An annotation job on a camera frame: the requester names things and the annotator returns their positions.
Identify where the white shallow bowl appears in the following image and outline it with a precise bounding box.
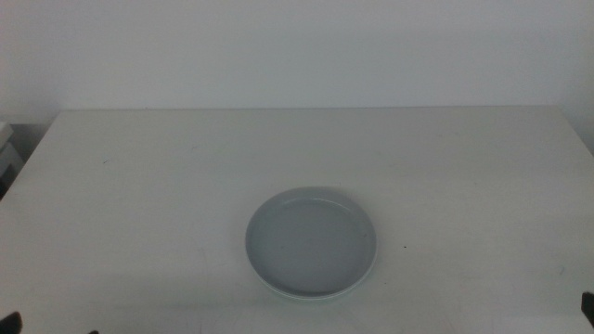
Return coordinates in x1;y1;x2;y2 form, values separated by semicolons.
250;240;380;302

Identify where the grey shallow bowl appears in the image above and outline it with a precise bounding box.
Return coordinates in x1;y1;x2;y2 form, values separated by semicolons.
244;185;378;298

